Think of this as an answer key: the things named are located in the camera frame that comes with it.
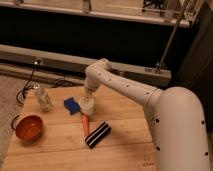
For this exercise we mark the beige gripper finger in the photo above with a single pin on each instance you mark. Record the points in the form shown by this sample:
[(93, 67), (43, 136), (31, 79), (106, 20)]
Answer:
[(88, 97)]

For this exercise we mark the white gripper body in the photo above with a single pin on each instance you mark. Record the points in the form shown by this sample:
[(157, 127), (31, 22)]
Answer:
[(91, 85)]

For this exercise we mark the white ceramic cup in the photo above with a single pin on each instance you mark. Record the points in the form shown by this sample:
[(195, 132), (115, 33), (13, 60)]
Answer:
[(87, 106)]

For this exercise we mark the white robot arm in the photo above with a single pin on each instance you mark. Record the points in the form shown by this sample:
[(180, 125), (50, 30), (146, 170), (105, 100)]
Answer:
[(180, 136)]

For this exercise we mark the orange carrot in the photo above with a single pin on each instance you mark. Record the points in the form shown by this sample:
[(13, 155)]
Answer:
[(85, 124)]

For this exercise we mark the black white striped cloth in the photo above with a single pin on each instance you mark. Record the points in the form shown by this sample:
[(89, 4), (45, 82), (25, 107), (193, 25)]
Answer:
[(97, 135)]

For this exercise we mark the clear plastic bottle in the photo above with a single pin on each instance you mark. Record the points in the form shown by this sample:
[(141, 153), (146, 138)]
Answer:
[(43, 98)]

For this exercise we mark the wooden cutting board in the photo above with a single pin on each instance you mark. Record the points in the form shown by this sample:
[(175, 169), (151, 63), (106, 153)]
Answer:
[(62, 147)]

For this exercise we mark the orange bowl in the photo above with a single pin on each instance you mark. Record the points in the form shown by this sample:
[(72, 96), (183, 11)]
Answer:
[(29, 128)]

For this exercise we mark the metal pole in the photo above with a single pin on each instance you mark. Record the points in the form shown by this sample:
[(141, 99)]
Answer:
[(181, 14)]

